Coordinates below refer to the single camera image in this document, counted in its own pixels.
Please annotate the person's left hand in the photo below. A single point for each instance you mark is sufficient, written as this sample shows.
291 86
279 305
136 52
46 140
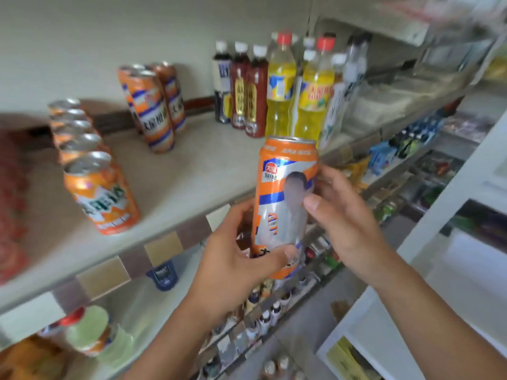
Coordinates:
225 265

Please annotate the person's right hand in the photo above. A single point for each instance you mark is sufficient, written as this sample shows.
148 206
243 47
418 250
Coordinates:
348 229

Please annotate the shrink-wrapped bottle pack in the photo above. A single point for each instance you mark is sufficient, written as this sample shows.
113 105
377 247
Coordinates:
269 368

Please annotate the white shelving unit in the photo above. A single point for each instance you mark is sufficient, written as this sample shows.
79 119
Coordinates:
455 193

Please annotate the row of red cans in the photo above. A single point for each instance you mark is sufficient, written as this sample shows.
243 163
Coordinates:
12 233

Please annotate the person's left forearm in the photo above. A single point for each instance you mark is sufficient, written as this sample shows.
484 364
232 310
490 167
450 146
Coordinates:
174 348

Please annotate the person's right forearm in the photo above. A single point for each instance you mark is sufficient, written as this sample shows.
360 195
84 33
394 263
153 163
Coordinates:
435 324

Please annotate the yellow goods box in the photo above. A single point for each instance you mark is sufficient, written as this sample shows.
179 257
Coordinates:
358 170

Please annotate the dark blue round bottle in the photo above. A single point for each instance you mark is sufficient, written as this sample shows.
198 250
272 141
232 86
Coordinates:
162 277

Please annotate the rows of small bottles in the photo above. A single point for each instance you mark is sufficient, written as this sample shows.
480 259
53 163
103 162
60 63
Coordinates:
263 320

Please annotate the blue goods packets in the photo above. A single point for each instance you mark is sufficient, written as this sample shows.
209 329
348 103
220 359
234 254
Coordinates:
380 156

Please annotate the stack of folded paper bags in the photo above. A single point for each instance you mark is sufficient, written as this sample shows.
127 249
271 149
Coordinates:
380 106

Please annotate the yellow flat box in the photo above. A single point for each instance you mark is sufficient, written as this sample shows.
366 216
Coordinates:
340 364

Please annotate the row of tall drink bottles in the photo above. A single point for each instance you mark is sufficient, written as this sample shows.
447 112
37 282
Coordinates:
281 98

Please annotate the pale green drink bottle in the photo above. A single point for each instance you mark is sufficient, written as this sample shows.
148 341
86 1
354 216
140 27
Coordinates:
87 328

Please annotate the yellow label tea bottle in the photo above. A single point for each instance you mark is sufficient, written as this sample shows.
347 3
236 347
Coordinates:
31 360

